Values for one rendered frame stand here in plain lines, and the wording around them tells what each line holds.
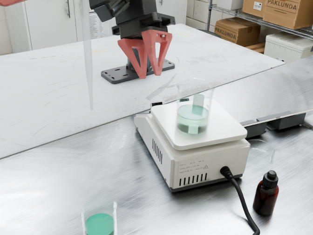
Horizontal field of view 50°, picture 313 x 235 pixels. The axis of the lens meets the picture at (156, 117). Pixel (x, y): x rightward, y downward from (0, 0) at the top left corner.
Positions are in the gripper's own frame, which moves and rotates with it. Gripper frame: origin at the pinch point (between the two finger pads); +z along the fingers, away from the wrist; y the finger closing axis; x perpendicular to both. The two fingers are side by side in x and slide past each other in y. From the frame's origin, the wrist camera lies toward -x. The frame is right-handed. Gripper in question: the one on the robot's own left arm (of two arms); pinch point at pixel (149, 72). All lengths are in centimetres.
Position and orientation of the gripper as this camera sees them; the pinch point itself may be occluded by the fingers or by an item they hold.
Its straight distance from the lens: 61.8
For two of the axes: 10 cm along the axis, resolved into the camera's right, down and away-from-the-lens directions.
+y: 7.9, -0.9, -6.0
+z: 1.4, 9.9, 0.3
